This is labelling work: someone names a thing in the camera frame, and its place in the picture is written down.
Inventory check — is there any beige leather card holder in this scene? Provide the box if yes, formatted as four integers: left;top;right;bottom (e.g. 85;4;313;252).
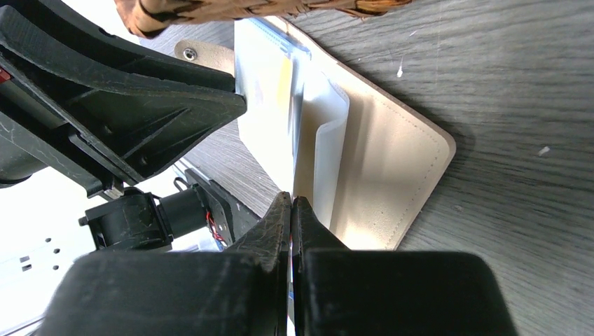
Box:
174;16;456;250

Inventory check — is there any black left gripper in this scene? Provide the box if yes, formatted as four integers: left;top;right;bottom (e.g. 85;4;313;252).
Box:
1;1;247;253

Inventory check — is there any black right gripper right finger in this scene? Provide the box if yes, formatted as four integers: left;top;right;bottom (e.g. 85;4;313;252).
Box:
291;197;517;335

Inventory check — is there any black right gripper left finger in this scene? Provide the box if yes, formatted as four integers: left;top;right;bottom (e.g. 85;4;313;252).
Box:
38;192;291;335

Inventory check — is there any woven wicker divided basket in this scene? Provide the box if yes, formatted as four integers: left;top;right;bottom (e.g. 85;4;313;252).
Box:
114;0;410;39

